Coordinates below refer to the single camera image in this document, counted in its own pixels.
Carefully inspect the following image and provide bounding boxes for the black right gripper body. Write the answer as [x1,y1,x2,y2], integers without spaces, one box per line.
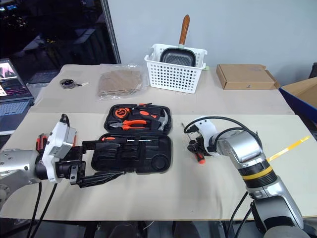
[195,135,211,157]

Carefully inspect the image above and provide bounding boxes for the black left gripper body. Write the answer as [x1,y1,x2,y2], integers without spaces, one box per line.
[55,160,87,186]

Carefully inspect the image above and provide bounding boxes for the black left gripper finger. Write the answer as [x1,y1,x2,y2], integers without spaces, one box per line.
[74,170,126,188]
[73,140,117,162]

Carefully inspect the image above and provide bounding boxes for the black plastic tool case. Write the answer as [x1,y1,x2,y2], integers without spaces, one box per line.
[91,104,173,176]

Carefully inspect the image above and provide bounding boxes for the orange black tape measure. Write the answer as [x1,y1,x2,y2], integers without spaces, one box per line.
[113,107,129,119]

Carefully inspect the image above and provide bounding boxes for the dark rounded shape under table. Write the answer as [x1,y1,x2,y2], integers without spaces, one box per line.
[111,223,144,238]

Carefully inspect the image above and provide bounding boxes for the small round tape measure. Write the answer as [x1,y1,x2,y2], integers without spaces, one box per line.
[59,78,76,89]

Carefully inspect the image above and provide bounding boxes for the white perforated plastic basket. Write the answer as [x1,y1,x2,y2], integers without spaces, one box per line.
[144,43,208,94]

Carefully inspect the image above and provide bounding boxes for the clear bag of brown cardboard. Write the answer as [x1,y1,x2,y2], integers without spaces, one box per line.
[95,63,149,102]

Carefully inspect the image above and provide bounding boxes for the open laptop computer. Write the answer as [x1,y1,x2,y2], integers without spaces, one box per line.
[0,58,35,136]

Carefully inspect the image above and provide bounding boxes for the flat brown cardboard box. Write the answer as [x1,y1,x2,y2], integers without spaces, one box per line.
[215,63,280,90]

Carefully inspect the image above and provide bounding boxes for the yellow tape strip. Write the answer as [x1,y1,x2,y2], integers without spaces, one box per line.
[267,135,312,162]

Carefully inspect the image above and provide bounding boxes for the blue box with cardboard lining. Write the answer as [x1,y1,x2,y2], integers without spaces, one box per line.
[279,76,317,124]

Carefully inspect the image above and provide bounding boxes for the dark chair back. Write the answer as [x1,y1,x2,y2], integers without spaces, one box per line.
[309,61,317,80]

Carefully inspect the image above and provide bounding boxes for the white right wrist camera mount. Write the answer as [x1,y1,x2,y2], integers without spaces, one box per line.
[192,116,218,157]

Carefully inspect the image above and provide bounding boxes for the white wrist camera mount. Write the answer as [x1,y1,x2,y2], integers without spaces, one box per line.
[41,120,77,183]
[192,116,218,157]

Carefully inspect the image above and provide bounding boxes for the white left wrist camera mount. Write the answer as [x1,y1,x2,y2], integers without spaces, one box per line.
[41,120,77,183]

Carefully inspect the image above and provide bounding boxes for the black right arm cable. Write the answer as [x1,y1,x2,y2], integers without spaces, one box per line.
[234,212,253,238]
[183,116,260,238]

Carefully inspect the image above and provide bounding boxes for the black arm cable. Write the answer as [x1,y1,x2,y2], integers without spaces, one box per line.
[183,116,260,238]
[234,212,253,238]
[32,113,70,238]
[26,182,42,238]

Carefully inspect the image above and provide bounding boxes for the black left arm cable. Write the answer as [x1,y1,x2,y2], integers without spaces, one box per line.
[26,182,42,238]
[32,113,70,238]

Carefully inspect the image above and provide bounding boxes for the claw hammer black orange handle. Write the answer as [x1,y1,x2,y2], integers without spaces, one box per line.
[131,108,170,131]

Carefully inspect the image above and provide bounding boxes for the orange handled pliers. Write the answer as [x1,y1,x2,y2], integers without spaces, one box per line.
[109,119,147,130]

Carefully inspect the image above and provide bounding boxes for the square pan with wooden handle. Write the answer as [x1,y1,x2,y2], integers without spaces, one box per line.
[159,14,198,67]

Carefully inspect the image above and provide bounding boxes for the grey metal window post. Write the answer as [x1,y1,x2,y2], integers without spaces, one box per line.
[100,0,122,65]

